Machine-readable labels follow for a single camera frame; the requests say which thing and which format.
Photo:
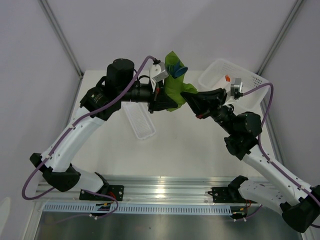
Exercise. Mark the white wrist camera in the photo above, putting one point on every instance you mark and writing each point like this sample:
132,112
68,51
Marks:
158,72
235,92

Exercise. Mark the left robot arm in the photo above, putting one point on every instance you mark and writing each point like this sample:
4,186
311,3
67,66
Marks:
120,84

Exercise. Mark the white slotted cutlery tray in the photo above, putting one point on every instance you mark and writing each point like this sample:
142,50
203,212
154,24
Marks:
139,120

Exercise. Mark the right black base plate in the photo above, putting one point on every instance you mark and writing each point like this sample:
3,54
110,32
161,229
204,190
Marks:
226,195

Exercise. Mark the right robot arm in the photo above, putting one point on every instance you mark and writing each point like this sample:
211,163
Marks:
295,200

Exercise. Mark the right aluminium frame post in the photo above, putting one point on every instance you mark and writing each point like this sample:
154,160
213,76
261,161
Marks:
281,34

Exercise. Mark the left aluminium frame post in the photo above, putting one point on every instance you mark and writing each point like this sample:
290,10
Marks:
58,31

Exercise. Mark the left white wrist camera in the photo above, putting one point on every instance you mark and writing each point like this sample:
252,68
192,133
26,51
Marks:
158,72

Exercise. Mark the aluminium frame post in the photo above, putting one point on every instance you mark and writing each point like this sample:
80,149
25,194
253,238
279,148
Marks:
281,34
58,31

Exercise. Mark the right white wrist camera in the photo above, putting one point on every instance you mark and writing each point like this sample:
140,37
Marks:
235,92

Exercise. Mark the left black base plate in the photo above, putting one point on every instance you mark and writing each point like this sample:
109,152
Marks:
114,191

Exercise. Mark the dark blue plastic spoon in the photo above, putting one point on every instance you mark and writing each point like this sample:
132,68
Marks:
179,70

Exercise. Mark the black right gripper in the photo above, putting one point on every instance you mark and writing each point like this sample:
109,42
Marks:
204,103

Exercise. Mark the white slotted cable duct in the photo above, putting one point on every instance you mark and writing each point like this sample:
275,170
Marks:
128,208

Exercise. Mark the white roll with orange cap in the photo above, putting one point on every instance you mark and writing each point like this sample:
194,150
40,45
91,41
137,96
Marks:
223,83

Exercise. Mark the aluminium mounting rail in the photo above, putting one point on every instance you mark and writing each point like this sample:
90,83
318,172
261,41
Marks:
162,190

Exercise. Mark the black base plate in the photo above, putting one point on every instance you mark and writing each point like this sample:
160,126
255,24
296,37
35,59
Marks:
114,191
226,195

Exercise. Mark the dark blue plastic fork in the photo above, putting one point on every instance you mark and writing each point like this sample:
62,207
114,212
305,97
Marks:
171,69

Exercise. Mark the green paper napkin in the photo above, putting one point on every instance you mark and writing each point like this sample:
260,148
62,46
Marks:
175,86

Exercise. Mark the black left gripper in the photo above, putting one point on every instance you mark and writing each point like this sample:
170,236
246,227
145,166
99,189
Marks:
160,99

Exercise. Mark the large white perforated basket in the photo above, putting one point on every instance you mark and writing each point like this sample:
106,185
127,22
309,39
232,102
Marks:
224,74

